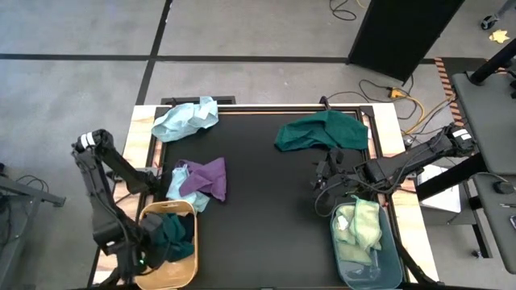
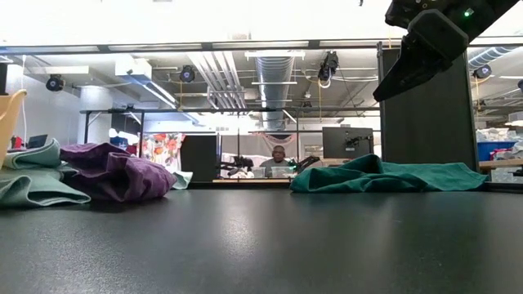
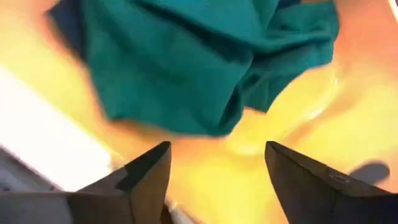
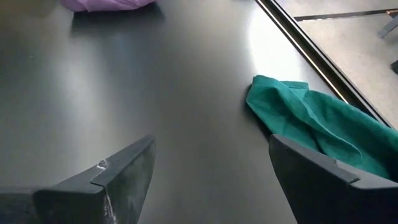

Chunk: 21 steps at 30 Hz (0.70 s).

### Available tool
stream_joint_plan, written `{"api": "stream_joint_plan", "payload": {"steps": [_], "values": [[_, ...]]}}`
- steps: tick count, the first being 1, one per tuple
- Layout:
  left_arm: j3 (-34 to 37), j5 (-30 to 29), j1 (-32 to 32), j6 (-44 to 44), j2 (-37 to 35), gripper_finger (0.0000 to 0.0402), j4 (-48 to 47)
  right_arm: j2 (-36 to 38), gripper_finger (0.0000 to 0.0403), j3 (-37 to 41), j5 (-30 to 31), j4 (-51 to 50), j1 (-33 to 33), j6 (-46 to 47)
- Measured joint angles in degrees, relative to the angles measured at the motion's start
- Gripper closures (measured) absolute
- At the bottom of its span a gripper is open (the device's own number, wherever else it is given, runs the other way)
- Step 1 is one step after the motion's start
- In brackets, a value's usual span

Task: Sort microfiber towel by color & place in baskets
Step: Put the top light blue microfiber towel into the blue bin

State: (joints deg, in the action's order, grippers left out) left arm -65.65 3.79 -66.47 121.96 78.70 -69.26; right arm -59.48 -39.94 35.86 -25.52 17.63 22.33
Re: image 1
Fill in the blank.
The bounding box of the black metal table frame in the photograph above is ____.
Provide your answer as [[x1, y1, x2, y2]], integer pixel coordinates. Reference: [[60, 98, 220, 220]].
[[89, 102, 441, 290]]

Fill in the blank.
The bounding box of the pale green microfiber towel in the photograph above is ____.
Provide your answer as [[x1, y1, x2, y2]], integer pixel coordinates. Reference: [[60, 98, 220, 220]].
[[332, 203, 374, 267]]

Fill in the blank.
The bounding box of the small light blue microfiber towel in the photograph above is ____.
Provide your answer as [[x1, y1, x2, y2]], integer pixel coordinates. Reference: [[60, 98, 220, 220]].
[[165, 164, 211, 214]]

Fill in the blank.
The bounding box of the black floor cable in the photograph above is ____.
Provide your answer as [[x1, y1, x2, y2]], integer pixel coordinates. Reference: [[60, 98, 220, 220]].
[[324, 73, 416, 106]]

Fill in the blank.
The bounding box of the black caster wheel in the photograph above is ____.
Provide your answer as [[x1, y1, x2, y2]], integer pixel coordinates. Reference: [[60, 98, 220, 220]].
[[480, 14, 501, 31]]

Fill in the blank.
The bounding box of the blue plastic basket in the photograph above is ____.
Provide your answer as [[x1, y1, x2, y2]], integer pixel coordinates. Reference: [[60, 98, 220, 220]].
[[330, 200, 404, 290]]

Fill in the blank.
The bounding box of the purple microfiber towel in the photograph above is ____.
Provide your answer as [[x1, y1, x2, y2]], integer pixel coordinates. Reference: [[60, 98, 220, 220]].
[[176, 156, 228, 203]]

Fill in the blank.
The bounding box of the black table mat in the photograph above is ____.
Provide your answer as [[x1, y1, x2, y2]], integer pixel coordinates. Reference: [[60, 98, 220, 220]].
[[160, 111, 374, 289]]

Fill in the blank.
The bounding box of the yellow power cable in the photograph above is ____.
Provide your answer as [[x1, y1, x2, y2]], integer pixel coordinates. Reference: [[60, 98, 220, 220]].
[[387, 86, 457, 136]]

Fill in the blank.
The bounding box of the black cabinet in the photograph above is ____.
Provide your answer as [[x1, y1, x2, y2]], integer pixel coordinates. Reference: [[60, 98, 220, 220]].
[[347, 0, 467, 84]]

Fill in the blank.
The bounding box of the black looped cable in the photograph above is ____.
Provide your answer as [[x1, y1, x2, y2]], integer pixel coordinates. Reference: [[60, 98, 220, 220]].
[[328, 0, 359, 22]]

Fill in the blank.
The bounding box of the orange plastic basket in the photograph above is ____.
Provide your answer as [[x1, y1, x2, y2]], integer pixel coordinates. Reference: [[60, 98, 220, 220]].
[[134, 199, 199, 290]]

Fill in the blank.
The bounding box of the black computer mouse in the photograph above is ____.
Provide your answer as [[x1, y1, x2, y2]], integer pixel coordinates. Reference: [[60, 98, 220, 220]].
[[492, 180, 516, 196]]

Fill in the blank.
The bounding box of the grey desk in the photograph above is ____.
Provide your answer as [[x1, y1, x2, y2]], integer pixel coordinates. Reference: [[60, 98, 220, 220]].
[[450, 70, 516, 276]]

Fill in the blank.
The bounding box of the black bar bracket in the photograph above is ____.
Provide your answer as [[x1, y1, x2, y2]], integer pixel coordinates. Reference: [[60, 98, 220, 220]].
[[160, 95, 236, 106]]

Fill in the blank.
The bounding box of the large light blue microfiber towel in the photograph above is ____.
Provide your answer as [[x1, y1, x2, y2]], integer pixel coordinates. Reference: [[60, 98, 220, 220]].
[[150, 96, 220, 143]]

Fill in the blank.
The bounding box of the yellow crumpled paper scrap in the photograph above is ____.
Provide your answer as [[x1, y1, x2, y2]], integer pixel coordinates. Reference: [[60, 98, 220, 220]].
[[488, 28, 511, 44]]

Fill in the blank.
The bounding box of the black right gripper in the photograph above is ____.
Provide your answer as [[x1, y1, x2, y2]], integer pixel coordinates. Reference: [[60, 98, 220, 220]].
[[312, 147, 365, 199]]

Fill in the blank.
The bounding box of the small dark green microfiber towel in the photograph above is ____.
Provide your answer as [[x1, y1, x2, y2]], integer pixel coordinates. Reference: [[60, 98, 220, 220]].
[[152, 212, 196, 263]]

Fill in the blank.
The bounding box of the orange black striped tape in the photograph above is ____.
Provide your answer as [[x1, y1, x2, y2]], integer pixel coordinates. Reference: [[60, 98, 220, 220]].
[[434, 56, 477, 159]]

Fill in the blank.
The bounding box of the large dark green microfiber towel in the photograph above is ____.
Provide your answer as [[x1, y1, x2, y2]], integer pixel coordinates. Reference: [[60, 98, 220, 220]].
[[274, 110, 370, 153]]

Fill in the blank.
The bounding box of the black monitor pole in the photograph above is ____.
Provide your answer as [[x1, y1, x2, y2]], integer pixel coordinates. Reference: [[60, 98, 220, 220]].
[[468, 37, 516, 86]]

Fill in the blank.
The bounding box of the grey metal stand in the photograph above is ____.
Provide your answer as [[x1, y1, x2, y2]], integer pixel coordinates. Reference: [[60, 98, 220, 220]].
[[0, 163, 68, 290]]

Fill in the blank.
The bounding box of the white paper sheet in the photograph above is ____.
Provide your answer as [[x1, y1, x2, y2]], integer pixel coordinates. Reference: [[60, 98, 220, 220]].
[[416, 164, 463, 215]]

